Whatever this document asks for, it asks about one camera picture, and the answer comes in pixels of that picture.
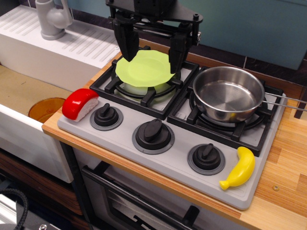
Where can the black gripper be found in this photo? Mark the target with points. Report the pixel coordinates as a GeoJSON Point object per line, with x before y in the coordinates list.
{"type": "Point", "coordinates": [166, 18]}

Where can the yellow toy banana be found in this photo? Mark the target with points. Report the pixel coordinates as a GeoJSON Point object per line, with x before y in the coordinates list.
{"type": "Point", "coordinates": [242, 171]}

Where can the light green plastic plate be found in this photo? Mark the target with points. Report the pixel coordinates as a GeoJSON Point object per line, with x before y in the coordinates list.
{"type": "Point", "coordinates": [148, 68]}

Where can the left black burner grate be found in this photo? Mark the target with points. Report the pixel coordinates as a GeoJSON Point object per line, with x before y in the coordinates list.
{"type": "Point", "coordinates": [154, 101]}

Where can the black burner grate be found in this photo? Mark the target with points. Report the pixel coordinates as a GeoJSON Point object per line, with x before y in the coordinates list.
{"type": "Point", "coordinates": [154, 101]}
{"type": "Point", "coordinates": [251, 133]}

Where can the left black stove knob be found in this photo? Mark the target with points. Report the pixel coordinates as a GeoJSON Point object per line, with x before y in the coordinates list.
{"type": "Point", "coordinates": [106, 118]}

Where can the black stove knob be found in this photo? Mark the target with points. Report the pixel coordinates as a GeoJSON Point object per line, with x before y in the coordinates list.
{"type": "Point", "coordinates": [106, 118]}
{"type": "Point", "coordinates": [206, 159]}
{"type": "Point", "coordinates": [153, 137]}

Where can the stainless steel pot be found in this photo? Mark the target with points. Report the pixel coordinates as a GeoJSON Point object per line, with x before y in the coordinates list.
{"type": "Point", "coordinates": [229, 94]}

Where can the grey toy faucet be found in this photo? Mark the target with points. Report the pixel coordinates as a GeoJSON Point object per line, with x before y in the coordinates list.
{"type": "Point", "coordinates": [53, 21]}

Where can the red white toy sushi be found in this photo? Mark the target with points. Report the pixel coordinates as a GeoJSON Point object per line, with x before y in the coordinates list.
{"type": "Point", "coordinates": [79, 104]}

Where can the middle black stove knob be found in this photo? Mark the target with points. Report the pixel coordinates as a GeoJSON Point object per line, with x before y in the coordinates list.
{"type": "Point", "coordinates": [153, 137]}

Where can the grey toy stove top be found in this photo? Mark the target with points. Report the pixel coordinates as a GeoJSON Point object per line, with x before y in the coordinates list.
{"type": "Point", "coordinates": [174, 162]}

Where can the white toy sink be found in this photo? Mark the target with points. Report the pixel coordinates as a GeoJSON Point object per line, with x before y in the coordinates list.
{"type": "Point", "coordinates": [33, 69]}

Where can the right black stove knob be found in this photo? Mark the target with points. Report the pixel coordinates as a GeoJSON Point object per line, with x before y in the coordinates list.
{"type": "Point", "coordinates": [206, 159]}

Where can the right black burner grate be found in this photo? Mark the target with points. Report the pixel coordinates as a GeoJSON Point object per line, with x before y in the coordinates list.
{"type": "Point", "coordinates": [251, 133]}

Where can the toy oven door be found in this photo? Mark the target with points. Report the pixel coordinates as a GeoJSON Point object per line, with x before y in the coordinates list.
{"type": "Point", "coordinates": [131, 203]}

